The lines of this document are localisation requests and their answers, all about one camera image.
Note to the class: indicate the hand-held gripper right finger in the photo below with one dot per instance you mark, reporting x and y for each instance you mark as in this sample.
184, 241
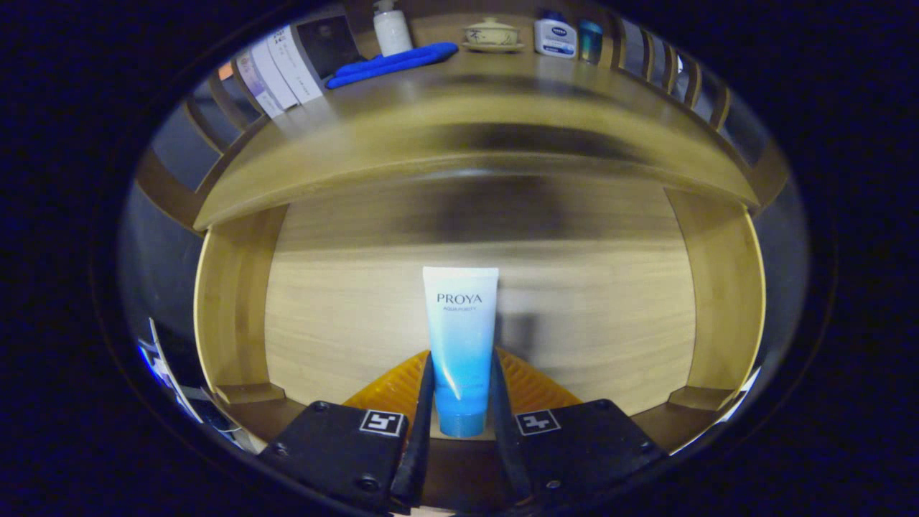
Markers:
505, 438

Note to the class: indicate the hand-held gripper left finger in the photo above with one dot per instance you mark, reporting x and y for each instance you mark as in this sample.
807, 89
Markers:
420, 445

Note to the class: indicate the blue and white cosmetic tube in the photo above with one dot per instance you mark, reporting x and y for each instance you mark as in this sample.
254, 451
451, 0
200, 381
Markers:
459, 337

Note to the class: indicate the wooden drawer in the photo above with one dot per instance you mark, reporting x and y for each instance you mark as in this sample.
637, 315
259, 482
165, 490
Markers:
344, 316

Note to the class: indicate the wooden countertop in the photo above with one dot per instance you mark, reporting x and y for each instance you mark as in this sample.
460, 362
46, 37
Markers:
467, 108

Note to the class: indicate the wooden cabinet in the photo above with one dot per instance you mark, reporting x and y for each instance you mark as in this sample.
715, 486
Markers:
165, 194

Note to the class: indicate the blue folded cloth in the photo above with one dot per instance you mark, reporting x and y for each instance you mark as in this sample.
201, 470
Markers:
395, 63

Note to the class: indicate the purple and white book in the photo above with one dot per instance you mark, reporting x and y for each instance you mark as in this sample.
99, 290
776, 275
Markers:
260, 90

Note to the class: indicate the white and black boxed book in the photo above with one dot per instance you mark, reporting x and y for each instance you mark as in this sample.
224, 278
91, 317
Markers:
301, 68

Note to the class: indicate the plain white book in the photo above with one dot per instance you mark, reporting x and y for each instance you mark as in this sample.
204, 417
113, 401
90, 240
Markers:
276, 75

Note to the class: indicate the beige lidded teacup with saucer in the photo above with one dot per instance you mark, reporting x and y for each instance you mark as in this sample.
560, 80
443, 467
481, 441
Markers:
492, 34

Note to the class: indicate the white lotion bottle blue cap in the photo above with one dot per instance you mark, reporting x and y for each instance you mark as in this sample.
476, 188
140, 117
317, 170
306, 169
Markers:
555, 37

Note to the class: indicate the slim teal bottle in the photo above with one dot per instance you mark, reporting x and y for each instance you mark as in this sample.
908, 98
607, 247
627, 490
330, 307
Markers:
591, 42

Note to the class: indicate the white pump bottle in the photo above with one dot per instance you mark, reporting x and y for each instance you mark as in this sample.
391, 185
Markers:
393, 32

